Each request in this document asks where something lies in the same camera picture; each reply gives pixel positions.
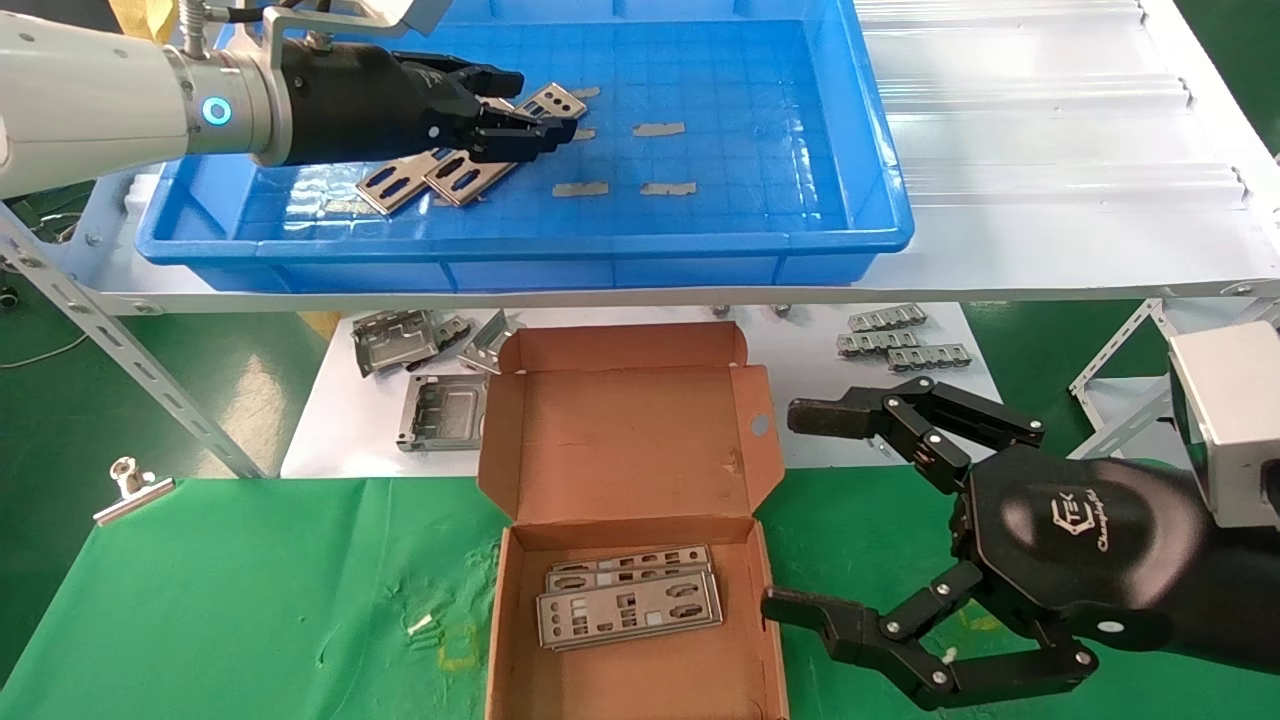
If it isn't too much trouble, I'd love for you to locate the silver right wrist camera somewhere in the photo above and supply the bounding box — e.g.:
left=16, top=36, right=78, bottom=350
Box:
left=1167, top=320, right=1280, bottom=531

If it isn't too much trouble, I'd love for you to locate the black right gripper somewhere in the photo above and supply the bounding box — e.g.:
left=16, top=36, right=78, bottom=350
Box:
left=760, top=376, right=1280, bottom=713

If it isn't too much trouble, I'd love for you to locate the metal IO shield plate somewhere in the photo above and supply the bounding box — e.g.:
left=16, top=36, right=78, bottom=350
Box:
left=545, top=544, right=714, bottom=593
left=424, top=82, right=589, bottom=209
left=357, top=150, right=461, bottom=216
left=536, top=567, right=725, bottom=653

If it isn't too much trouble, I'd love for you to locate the blue plastic tray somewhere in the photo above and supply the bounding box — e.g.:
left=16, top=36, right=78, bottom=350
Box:
left=135, top=0, right=915, bottom=294

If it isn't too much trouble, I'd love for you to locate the silver binder clip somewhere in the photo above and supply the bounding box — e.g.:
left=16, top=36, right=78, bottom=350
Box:
left=92, top=456, right=177, bottom=528

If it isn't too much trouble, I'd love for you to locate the brown cardboard box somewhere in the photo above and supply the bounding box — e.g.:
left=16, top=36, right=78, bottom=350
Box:
left=477, top=320, right=791, bottom=720

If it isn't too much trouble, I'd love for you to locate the angled grey metal piece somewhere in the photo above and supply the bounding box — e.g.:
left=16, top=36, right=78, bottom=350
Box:
left=457, top=308, right=527, bottom=377

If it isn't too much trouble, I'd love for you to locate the green table cloth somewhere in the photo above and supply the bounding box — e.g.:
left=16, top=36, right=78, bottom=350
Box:
left=0, top=465, right=1280, bottom=720

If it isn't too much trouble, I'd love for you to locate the flat grey metal frame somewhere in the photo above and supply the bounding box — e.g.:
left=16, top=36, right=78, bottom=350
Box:
left=396, top=373, right=489, bottom=454

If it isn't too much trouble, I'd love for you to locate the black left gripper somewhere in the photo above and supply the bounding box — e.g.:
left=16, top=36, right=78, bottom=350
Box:
left=270, top=38, right=579, bottom=169

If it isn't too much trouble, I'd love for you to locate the white flat board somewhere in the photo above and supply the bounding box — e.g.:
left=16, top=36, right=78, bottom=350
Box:
left=280, top=303, right=1007, bottom=479

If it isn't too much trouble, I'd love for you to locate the grey metal connector bracket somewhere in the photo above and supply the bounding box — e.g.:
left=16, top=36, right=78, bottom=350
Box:
left=847, top=304, right=929, bottom=334
left=887, top=343, right=974, bottom=373
left=837, top=330, right=922, bottom=359

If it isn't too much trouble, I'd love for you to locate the white slotted storage rack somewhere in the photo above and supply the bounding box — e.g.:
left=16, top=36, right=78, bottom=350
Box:
left=1067, top=293, right=1280, bottom=462

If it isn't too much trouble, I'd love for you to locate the yellow plastic bag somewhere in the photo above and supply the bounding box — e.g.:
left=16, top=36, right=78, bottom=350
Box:
left=108, top=0, right=191, bottom=46

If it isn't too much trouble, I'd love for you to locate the large grey metal bracket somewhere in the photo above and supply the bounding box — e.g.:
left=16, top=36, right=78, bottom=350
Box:
left=351, top=308, right=442, bottom=379

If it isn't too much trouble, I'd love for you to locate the white metal shelf rack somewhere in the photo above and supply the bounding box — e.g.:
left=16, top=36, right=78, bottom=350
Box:
left=0, top=0, right=1280, bottom=479

